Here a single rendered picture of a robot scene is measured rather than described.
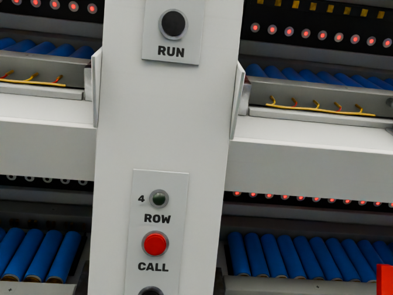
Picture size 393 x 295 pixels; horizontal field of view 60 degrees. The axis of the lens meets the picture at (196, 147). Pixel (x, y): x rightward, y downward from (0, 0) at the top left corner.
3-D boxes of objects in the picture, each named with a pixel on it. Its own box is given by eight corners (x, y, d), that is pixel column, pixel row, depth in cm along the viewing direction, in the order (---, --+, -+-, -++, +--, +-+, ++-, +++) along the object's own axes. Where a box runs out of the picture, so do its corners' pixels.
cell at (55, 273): (82, 243, 39) (64, 290, 33) (65, 242, 39) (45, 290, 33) (81, 230, 38) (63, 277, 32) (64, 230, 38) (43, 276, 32)
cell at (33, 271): (63, 242, 39) (42, 290, 33) (47, 241, 39) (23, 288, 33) (62, 230, 38) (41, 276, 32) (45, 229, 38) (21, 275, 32)
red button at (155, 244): (165, 257, 25) (166, 236, 25) (142, 256, 25) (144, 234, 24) (165, 251, 26) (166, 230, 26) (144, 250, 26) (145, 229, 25)
